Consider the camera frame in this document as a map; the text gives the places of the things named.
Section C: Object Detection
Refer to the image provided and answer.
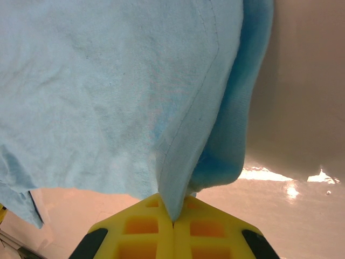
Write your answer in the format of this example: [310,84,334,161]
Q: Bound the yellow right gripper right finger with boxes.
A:
[172,194,281,259]

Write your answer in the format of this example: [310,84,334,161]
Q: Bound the light blue printed t-shirt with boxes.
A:
[0,0,275,230]

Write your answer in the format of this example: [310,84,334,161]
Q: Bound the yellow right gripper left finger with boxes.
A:
[69,193,175,259]

